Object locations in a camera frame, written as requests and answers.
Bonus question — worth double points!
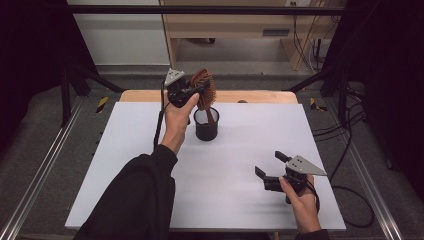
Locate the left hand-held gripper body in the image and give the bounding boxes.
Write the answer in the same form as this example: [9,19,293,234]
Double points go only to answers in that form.
[164,68,202,109]

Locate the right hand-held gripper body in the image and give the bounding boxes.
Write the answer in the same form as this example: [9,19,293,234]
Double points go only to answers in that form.
[262,155,328,195]

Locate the brown wooden hairbrush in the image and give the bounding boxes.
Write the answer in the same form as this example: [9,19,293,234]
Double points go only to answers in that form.
[190,68,218,126]

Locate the black mesh cup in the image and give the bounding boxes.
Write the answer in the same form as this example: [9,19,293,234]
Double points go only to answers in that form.
[193,106,221,142]

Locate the person's left hand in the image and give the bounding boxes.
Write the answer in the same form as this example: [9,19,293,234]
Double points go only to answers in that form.
[161,92,201,155]

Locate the person's right hand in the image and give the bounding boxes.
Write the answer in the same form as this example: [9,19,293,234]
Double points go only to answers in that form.
[278,174,322,235]

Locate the white board sheet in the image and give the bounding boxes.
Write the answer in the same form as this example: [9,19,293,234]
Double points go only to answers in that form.
[64,101,347,233]

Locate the wooden table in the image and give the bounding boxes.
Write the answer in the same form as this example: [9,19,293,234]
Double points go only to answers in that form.
[119,89,299,104]

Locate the yellow black tape marker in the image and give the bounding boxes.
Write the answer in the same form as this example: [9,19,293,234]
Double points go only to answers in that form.
[95,96,110,114]
[309,97,329,113]

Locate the light wooden desk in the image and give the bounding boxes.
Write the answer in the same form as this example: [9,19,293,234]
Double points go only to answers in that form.
[159,0,348,72]

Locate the white cabinet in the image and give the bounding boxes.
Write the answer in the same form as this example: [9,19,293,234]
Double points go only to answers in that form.
[65,0,172,67]

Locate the black curtain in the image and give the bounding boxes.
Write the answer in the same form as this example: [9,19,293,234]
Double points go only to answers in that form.
[0,0,98,153]
[323,0,424,203]

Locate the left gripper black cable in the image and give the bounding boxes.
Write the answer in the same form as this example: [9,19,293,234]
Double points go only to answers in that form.
[152,80,172,150]

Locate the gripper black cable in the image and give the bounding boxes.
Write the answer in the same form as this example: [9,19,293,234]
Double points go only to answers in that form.
[313,184,375,229]
[152,80,172,150]

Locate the black floor cables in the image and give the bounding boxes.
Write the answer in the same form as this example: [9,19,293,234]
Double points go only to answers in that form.
[312,85,368,183]

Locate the aluminium rail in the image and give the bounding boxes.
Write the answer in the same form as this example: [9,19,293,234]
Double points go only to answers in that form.
[324,98,405,240]
[0,96,86,240]

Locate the black horizontal frame bar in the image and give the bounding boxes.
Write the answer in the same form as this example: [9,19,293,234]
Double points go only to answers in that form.
[66,4,349,16]

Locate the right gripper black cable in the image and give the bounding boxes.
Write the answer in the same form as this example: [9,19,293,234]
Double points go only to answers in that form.
[313,184,375,229]

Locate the black metal frame stand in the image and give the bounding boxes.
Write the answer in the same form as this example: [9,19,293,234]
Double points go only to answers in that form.
[285,64,351,125]
[59,61,126,128]

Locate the hanging cable bundle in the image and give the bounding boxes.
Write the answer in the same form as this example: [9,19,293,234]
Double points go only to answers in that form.
[292,1,336,75]

